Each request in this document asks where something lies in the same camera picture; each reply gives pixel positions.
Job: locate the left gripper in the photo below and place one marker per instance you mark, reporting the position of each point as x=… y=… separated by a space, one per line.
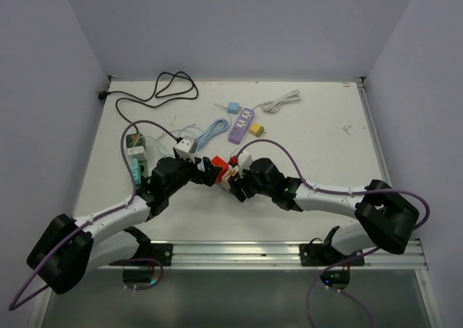
x=210 y=171

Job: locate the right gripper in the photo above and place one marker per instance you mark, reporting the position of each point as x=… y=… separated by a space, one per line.
x=236 y=183

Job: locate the pink cube socket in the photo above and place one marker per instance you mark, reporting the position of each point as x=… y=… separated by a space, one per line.
x=223 y=180

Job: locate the red cube socket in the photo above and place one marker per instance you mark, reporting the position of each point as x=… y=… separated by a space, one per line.
x=223 y=165

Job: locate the yellow plug adapter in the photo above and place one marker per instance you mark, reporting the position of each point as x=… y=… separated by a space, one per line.
x=257 y=130

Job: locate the blue plug charger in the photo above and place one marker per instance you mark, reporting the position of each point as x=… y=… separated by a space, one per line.
x=233 y=108

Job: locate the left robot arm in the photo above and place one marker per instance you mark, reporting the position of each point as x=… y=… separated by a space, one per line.
x=69 y=248

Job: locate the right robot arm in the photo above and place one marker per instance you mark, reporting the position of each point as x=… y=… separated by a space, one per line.
x=347 y=239

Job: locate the teal plug adapter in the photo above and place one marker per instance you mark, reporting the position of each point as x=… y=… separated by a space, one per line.
x=135 y=167

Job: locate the purple power strip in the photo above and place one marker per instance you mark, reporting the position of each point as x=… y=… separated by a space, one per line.
x=241 y=126

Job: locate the green power strip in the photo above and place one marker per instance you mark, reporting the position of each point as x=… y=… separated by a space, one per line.
x=136 y=149

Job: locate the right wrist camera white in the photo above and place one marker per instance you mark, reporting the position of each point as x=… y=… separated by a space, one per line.
x=238 y=157

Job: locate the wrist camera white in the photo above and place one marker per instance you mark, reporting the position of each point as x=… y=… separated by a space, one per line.
x=238 y=157
x=185 y=150

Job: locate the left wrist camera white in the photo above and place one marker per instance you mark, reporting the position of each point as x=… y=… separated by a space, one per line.
x=185 y=150

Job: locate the aluminium front rail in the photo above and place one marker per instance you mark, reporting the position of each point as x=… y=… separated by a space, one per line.
x=285 y=255

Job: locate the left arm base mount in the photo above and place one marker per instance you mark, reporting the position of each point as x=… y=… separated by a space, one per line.
x=146 y=248

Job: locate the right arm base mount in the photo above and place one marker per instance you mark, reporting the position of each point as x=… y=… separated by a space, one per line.
x=321 y=252

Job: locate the right aluminium side rail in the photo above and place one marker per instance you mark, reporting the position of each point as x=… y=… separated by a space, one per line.
x=380 y=154

